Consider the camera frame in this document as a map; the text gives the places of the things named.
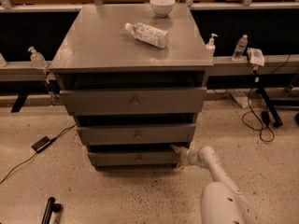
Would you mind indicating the flat paper on floor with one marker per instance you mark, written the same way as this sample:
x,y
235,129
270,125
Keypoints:
x,y
241,98

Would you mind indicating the grey drawer cabinet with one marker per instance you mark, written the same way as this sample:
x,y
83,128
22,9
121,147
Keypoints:
x,y
99,54

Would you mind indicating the black stand leg left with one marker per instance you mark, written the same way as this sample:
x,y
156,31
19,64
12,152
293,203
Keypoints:
x,y
21,98

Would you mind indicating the standing clear water bottle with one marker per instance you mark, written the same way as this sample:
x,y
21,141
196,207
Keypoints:
x,y
240,48

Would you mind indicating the grey top drawer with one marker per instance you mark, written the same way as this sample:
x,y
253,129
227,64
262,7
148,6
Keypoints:
x,y
134,101

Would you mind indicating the white ceramic bowl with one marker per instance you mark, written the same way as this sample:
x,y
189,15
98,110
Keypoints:
x,y
162,8

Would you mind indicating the grey bench rail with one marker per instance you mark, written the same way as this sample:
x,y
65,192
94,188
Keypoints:
x,y
222,66

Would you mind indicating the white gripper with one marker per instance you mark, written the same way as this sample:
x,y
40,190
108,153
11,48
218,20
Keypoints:
x,y
185,156

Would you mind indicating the black handle object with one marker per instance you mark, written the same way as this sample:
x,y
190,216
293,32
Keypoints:
x,y
52,213

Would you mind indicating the black stand leg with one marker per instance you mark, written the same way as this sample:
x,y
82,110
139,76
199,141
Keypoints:
x,y
271,108
21,98

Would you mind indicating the grey middle drawer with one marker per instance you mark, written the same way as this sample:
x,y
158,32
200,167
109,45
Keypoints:
x,y
143,134

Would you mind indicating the white crumpled packet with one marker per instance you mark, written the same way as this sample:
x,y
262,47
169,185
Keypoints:
x,y
255,56

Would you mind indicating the lying plastic water bottle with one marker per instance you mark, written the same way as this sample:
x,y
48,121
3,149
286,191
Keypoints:
x,y
148,34

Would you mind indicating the grey bottom drawer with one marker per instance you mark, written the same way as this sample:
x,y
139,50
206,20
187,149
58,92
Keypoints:
x,y
134,158

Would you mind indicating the clear pump bottle left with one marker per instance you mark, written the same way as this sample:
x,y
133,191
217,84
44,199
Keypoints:
x,y
37,59

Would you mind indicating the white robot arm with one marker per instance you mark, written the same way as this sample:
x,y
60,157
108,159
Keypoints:
x,y
222,201

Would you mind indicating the black power adapter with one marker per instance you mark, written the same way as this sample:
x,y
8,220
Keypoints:
x,y
41,144

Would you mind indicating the black stand leg right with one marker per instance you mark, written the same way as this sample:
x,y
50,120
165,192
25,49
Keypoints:
x,y
271,108

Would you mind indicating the grey drawer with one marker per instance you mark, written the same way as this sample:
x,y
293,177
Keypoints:
x,y
134,101
143,134
134,158

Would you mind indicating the white pump dispenser bottle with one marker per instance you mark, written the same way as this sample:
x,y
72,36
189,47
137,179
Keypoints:
x,y
210,45

